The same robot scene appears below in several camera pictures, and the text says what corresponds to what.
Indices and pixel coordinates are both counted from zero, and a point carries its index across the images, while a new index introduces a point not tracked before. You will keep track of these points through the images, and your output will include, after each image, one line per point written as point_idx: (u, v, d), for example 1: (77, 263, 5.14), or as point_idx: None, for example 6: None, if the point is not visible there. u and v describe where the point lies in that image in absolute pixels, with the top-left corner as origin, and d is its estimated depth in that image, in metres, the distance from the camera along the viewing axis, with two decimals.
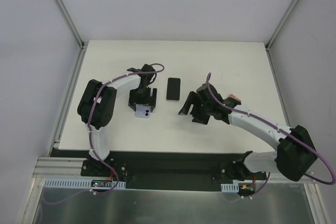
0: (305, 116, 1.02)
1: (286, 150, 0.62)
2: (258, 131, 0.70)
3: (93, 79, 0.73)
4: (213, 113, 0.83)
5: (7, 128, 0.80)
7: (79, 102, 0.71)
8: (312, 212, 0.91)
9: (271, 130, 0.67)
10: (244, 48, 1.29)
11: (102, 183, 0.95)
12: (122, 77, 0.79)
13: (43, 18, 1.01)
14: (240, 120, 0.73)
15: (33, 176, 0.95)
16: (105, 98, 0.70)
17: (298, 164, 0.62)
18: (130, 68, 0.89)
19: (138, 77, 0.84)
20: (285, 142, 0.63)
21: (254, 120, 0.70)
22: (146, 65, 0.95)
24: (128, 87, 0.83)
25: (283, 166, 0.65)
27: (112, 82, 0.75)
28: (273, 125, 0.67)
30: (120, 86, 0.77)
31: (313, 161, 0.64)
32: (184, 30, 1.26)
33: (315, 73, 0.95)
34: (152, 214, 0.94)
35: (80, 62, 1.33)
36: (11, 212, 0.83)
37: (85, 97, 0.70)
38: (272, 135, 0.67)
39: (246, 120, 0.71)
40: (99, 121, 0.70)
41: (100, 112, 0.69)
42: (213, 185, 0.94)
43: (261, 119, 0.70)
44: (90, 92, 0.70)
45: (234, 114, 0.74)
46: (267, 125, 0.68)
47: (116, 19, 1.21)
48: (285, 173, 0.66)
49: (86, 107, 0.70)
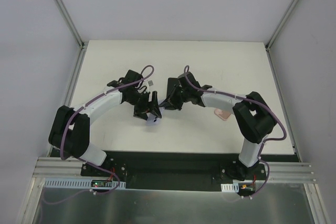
0: (305, 116, 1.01)
1: (241, 109, 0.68)
2: (223, 105, 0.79)
3: (63, 106, 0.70)
4: (192, 97, 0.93)
5: (7, 128, 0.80)
7: (50, 132, 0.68)
8: (312, 212, 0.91)
9: (230, 99, 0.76)
10: (244, 48, 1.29)
11: (102, 183, 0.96)
12: (95, 99, 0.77)
13: (43, 18, 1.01)
14: (209, 98, 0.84)
15: (33, 176, 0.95)
16: (76, 127, 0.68)
17: (254, 123, 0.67)
18: (112, 82, 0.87)
19: (119, 92, 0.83)
20: (240, 104, 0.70)
21: (219, 95, 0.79)
22: (131, 73, 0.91)
24: (107, 106, 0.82)
25: (243, 129, 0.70)
27: (85, 107, 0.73)
28: (232, 94, 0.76)
30: (96, 108, 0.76)
31: (271, 123, 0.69)
32: (184, 30, 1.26)
33: (316, 73, 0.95)
34: (152, 214, 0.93)
35: (80, 62, 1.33)
36: (10, 212, 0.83)
37: (56, 127, 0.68)
38: (231, 103, 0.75)
39: (213, 97, 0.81)
40: (73, 153, 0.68)
41: (72, 142, 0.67)
42: (214, 185, 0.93)
43: (222, 93, 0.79)
44: (60, 121, 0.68)
45: (206, 94, 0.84)
46: (228, 97, 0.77)
47: (116, 19, 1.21)
48: (249, 137, 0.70)
49: (58, 137, 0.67)
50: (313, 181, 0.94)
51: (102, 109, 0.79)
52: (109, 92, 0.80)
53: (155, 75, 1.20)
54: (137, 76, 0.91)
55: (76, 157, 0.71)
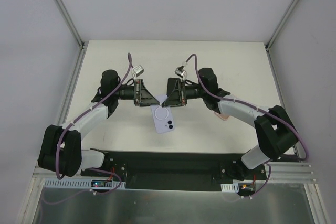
0: (305, 116, 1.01)
1: (263, 124, 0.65)
2: (242, 115, 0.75)
3: (51, 126, 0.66)
4: (207, 102, 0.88)
5: (7, 127, 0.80)
7: (40, 153, 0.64)
8: (312, 212, 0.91)
9: (251, 110, 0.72)
10: (244, 48, 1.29)
11: (102, 183, 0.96)
12: (84, 115, 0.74)
13: (42, 17, 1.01)
14: (228, 106, 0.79)
15: (33, 176, 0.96)
16: (67, 146, 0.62)
17: (275, 138, 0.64)
18: (95, 97, 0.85)
19: (104, 106, 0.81)
20: (262, 118, 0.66)
21: (238, 105, 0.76)
22: (103, 78, 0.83)
24: (95, 120, 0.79)
25: (262, 144, 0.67)
27: (74, 123, 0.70)
28: (253, 105, 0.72)
30: (84, 124, 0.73)
31: (292, 141, 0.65)
32: (185, 30, 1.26)
33: (316, 74, 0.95)
34: (152, 214, 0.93)
35: (80, 62, 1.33)
36: (10, 212, 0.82)
37: (45, 148, 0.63)
38: (252, 115, 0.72)
39: (231, 105, 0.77)
40: (66, 173, 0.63)
41: (65, 161, 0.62)
42: (213, 185, 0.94)
43: (243, 103, 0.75)
44: (49, 141, 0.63)
45: (223, 102, 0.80)
46: (249, 107, 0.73)
47: (116, 19, 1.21)
48: (267, 152, 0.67)
49: (49, 158, 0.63)
50: (313, 181, 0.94)
51: (90, 125, 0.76)
52: (95, 106, 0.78)
53: (155, 75, 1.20)
54: (108, 81, 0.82)
55: (71, 176, 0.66)
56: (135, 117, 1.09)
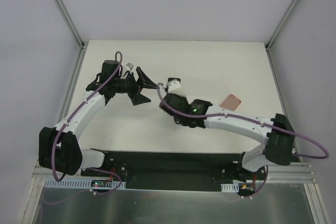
0: (306, 117, 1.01)
1: (275, 144, 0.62)
2: (242, 130, 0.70)
3: (44, 129, 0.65)
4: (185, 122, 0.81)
5: (7, 128, 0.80)
7: (39, 155, 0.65)
8: (312, 213, 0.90)
9: (255, 127, 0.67)
10: (244, 48, 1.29)
11: (102, 183, 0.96)
12: (77, 110, 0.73)
13: (42, 17, 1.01)
14: (219, 122, 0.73)
15: (33, 176, 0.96)
16: (63, 147, 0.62)
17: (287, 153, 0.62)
18: (91, 84, 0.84)
19: (100, 95, 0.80)
20: (274, 137, 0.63)
21: (233, 120, 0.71)
22: (105, 64, 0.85)
24: (92, 113, 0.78)
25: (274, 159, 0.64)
27: (68, 123, 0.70)
28: (256, 121, 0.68)
30: (80, 120, 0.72)
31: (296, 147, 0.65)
32: (185, 31, 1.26)
33: (316, 74, 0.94)
34: (152, 214, 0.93)
35: (80, 62, 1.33)
36: (10, 213, 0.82)
37: (43, 151, 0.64)
38: (258, 131, 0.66)
39: (224, 121, 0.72)
40: (68, 172, 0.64)
41: (65, 162, 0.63)
42: (214, 186, 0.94)
43: (240, 118, 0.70)
44: (45, 145, 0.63)
45: (211, 118, 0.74)
46: (250, 123, 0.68)
47: (116, 19, 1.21)
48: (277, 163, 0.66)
49: (48, 160, 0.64)
50: (313, 181, 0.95)
51: (86, 119, 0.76)
52: (89, 98, 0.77)
53: (155, 75, 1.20)
54: (112, 66, 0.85)
55: (73, 174, 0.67)
56: (135, 117, 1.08)
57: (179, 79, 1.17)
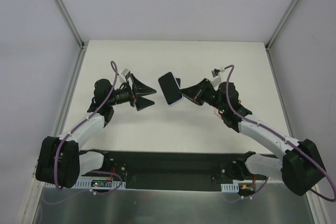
0: (305, 117, 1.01)
1: (292, 162, 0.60)
2: (266, 141, 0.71)
3: (47, 138, 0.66)
4: (225, 118, 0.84)
5: (8, 128, 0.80)
7: (37, 167, 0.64)
8: (313, 213, 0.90)
9: (279, 142, 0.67)
10: (244, 48, 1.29)
11: (102, 183, 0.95)
12: (82, 124, 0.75)
13: (43, 17, 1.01)
14: (249, 128, 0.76)
15: (33, 176, 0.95)
16: (64, 157, 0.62)
17: (304, 177, 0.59)
18: (90, 107, 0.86)
19: (100, 116, 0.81)
20: (291, 154, 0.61)
21: (263, 130, 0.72)
22: (96, 88, 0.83)
24: (91, 132, 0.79)
25: (287, 177, 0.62)
27: (71, 134, 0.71)
28: (282, 137, 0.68)
30: (82, 133, 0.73)
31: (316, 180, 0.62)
32: (185, 31, 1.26)
33: (316, 74, 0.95)
34: (152, 214, 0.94)
35: (80, 62, 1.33)
36: (11, 213, 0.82)
37: (42, 160, 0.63)
38: (279, 146, 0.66)
39: (254, 128, 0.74)
40: (65, 183, 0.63)
41: (63, 173, 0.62)
42: (213, 185, 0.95)
43: (271, 131, 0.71)
44: (46, 154, 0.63)
45: (245, 123, 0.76)
46: (276, 137, 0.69)
47: (116, 19, 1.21)
48: (291, 187, 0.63)
49: (46, 170, 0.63)
50: None
51: (86, 135, 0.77)
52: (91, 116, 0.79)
53: (155, 75, 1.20)
54: (102, 92, 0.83)
55: (69, 187, 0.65)
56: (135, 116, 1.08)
57: (179, 79, 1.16)
